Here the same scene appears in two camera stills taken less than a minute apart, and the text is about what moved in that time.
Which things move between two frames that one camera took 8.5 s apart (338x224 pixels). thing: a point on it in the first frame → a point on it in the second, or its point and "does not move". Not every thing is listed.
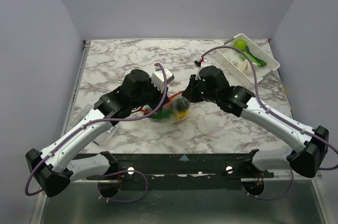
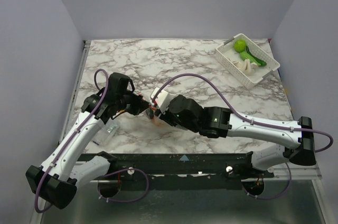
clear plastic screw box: (105, 137) does not move
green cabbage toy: (240, 44) does not move
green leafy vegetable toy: (252, 58) does not move
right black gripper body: (189, 92) → (158, 113)
